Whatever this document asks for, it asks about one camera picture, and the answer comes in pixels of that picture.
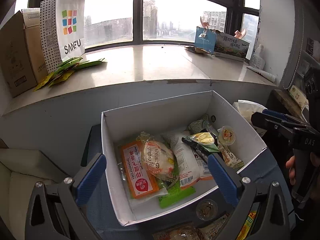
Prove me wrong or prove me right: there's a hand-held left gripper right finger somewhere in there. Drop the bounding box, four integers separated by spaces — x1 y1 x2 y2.
207 153 292 240

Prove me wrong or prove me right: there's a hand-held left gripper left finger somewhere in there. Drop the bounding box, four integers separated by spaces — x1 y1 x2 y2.
25 152 108 240

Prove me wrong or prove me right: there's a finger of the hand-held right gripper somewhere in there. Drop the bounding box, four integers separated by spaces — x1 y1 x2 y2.
251 112 310 138
262 109 309 128

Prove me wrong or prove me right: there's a beige slim snack packet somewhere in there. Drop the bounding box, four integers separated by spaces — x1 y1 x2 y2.
217 142 245 169

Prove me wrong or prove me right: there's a clear dark jelly cup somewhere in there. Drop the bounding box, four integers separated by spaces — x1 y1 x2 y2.
196 199 218 221

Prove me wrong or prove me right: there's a white cardboard box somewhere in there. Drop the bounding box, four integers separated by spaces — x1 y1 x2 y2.
101 90 268 227

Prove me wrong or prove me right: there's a white red-print snack bag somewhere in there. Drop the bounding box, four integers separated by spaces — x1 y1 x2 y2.
161 130 214 188

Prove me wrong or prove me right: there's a black yellow snack packet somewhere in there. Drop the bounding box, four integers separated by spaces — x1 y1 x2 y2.
182 132 220 155

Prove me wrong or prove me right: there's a yellow jelly cup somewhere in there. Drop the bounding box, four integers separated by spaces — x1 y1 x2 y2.
218 126 237 145

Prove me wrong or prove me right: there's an orange snack packet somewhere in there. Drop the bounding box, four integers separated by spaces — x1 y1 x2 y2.
121 140 160 200

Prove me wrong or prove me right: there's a green seaweed snack packet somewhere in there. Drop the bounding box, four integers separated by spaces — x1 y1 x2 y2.
157 177 197 209

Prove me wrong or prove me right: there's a yellow red snack packet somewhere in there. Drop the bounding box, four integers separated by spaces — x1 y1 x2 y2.
236 210 258 240

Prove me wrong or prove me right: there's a green white snack packet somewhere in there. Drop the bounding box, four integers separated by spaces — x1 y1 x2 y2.
188 119 215 135

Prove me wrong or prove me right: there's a round cake packet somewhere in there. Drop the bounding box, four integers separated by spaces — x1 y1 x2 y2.
140 140 175 180

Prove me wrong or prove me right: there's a brown cake packet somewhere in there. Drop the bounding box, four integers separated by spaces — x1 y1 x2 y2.
152 224 200 240

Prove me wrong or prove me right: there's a person's right hand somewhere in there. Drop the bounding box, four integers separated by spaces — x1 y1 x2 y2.
286 152 320 185

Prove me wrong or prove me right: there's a wooden side table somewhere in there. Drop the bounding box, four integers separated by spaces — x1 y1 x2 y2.
271 89 310 120

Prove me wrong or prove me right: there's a beige tissue box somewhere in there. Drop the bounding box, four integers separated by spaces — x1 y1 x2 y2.
287 85 309 105

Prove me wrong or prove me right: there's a beige tissue pack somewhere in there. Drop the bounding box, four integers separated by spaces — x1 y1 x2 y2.
232 100 269 137

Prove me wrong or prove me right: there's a white framed small device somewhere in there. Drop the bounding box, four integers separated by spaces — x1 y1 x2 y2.
301 104 310 123

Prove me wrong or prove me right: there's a white tube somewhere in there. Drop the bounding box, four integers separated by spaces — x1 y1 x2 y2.
247 65 276 83

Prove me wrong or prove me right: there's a white plastic bottle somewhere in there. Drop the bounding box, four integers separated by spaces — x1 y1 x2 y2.
250 44 265 69

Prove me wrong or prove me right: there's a beige sofa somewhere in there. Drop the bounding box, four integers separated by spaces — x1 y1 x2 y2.
0 149 83 240

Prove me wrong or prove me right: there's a grey stitched cover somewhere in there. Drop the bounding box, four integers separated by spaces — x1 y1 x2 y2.
280 0 312 90

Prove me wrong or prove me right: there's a blue printed carton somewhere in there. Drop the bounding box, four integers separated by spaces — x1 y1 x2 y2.
194 26 250 62

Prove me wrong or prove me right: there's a brown wrapper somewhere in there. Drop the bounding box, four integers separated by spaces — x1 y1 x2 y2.
184 45 213 55

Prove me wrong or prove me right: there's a pile of green yellow sachets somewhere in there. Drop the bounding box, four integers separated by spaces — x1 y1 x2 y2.
34 57 108 92

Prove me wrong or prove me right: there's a brown cardboard carton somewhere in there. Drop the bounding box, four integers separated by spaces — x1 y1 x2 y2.
0 9 48 98

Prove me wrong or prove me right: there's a white paper shopping bag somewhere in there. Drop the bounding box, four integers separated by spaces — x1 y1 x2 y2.
40 0 87 74

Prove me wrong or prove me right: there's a black window frame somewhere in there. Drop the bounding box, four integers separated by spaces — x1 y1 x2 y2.
27 0 260 49

